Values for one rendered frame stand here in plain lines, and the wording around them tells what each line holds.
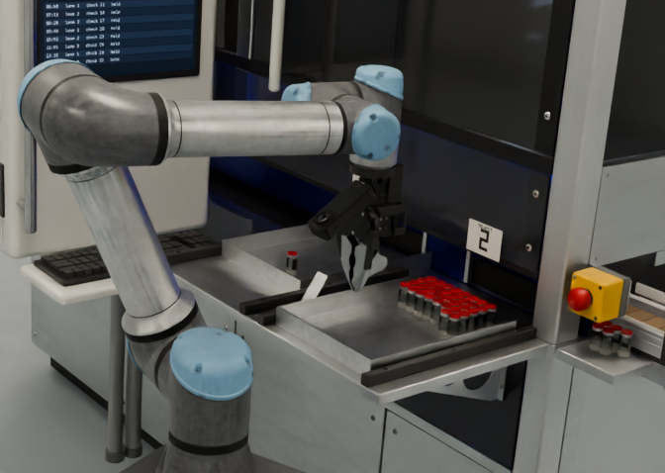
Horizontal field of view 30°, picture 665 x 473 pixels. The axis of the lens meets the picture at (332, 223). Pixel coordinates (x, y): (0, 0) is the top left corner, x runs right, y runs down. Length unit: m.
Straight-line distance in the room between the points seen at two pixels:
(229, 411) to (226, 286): 0.64
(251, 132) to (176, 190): 1.21
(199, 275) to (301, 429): 0.60
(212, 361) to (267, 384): 1.21
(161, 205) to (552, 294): 1.02
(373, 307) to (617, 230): 0.47
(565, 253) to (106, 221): 0.83
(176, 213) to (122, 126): 1.30
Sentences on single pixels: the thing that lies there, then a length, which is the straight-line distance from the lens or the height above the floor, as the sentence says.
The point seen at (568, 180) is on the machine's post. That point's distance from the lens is 2.16.
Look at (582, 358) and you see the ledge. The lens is 2.22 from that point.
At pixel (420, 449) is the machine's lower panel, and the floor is 0.53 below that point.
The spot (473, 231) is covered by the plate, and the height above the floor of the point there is 1.03.
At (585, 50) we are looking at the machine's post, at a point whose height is 1.41.
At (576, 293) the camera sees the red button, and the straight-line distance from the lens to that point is 2.14.
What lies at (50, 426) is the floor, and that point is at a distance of 3.75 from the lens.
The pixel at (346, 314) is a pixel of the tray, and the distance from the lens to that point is 2.27.
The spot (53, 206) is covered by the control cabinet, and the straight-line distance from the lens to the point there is 2.71.
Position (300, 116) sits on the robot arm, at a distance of 1.70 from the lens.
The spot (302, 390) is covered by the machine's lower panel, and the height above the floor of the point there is 0.50.
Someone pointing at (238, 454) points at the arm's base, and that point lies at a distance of 1.81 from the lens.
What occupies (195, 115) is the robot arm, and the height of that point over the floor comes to 1.36.
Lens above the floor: 1.74
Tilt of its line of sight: 18 degrees down
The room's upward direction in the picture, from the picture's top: 4 degrees clockwise
